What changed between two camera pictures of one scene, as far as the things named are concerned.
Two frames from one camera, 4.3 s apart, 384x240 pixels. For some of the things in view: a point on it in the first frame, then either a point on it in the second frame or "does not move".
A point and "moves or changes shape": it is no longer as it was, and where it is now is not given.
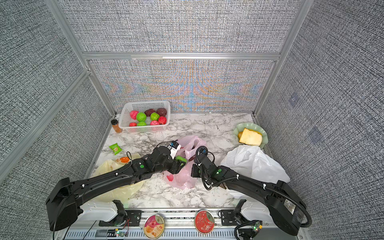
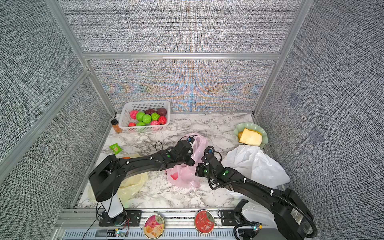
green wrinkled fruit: [180, 158] moves or changes shape
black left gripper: [176, 166] -> [192, 161]
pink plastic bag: [190, 145] does not move
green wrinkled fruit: [154, 116] does not move
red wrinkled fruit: [162, 120] does not move
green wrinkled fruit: [141, 123] does not move
